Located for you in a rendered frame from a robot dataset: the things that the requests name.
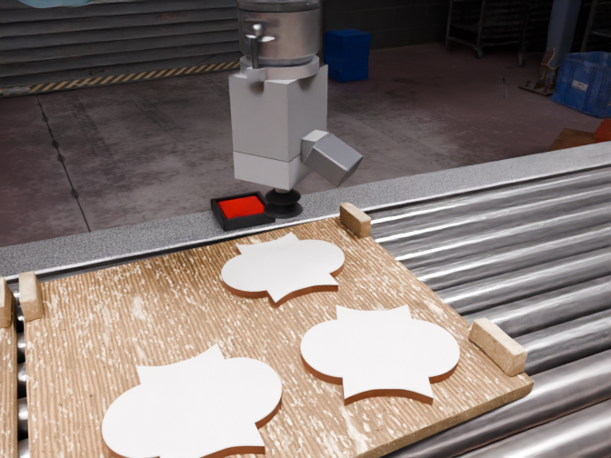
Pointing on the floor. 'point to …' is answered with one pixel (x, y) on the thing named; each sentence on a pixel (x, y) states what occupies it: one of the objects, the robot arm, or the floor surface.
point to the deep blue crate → (585, 83)
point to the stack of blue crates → (347, 54)
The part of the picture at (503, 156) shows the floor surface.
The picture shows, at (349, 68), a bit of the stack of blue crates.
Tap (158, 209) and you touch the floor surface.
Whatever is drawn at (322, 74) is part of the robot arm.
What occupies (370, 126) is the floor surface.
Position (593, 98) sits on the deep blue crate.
